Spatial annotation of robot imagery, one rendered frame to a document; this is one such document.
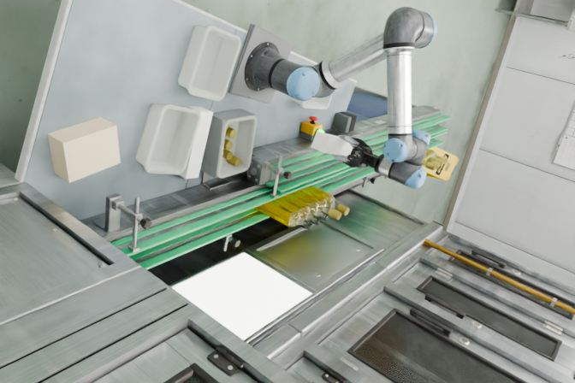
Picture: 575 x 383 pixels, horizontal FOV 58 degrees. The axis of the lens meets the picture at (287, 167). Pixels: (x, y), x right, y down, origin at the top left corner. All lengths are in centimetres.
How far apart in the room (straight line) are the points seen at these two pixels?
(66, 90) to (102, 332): 72
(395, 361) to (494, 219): 651
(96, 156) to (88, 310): 58
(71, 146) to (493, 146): 689
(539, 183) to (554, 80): 139
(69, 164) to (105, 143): 11
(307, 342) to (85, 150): 84
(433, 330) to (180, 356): 107
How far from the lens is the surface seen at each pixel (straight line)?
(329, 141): 184
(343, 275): 189
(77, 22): 147
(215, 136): 183
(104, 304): 106
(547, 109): 762
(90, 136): 148
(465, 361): 180
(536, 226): 798
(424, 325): 187
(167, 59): 166
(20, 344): 100
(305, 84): 182
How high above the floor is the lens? 198
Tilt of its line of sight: 31 degrees down
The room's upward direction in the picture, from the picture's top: 115 degrees clockwise
